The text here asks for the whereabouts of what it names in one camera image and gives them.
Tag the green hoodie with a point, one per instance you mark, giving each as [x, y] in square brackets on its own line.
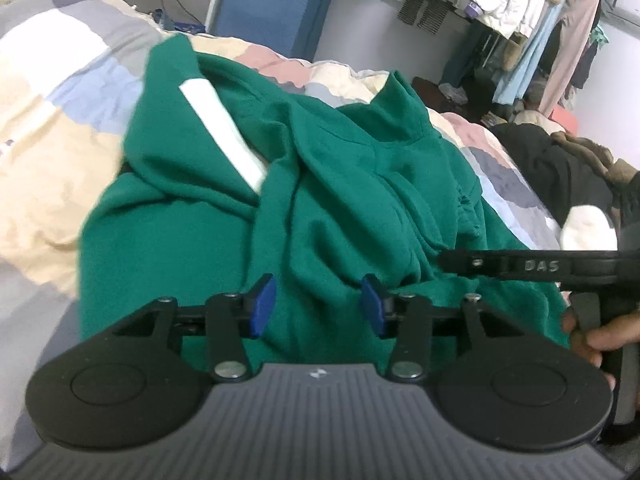
[325, 185]

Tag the striped garment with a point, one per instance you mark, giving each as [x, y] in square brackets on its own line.
[425, 12]

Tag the patchwork quilt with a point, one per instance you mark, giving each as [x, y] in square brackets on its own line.
[50, 170]

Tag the white fluffy blanket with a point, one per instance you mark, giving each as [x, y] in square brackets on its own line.
[585, 227]

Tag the blue tray with small things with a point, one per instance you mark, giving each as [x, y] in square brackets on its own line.
[182, 25]

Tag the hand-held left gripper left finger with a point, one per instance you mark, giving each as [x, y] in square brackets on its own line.
[262, 305]

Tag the blue padded board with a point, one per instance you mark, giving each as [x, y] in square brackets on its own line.
[270, 5]

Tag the pink trousers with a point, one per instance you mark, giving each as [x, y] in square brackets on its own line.
[575, 50]

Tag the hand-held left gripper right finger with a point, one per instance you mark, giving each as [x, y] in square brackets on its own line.
[375, 305]

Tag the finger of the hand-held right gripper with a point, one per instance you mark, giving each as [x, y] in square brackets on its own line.
[475, 263]

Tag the black cloth pile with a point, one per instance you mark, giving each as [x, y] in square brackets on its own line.
[540, 170]

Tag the person's right hand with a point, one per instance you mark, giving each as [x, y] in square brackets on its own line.
[610, 337]

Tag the brown coat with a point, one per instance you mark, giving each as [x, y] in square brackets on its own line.
[585, 147]

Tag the light blue garment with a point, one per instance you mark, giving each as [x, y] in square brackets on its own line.
[540, 50]

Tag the dark hanging clothes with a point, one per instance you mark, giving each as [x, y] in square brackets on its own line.
[587, 60]

